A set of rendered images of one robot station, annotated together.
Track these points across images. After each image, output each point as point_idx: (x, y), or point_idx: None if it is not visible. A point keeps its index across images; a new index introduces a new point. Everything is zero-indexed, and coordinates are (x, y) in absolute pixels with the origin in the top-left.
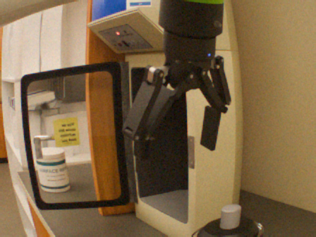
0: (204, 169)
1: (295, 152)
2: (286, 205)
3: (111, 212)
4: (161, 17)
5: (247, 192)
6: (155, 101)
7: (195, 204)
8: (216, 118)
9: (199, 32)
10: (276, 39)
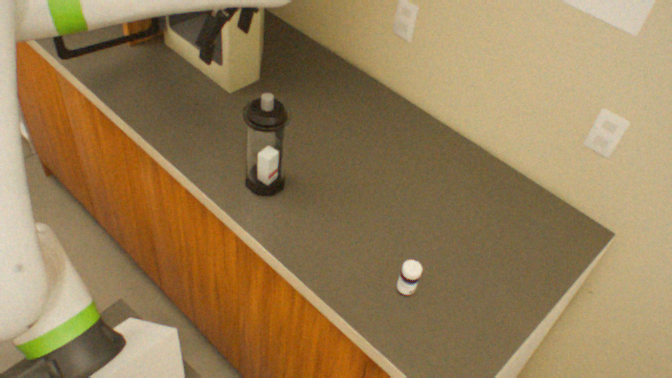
0: (235, 23)
1: None
2: (316, 44)
3: (139, 41)
4: None
5: (271, 13)
6: (216, 27)
7: (228, 52)
8: (250, 16)
9: None
10: None
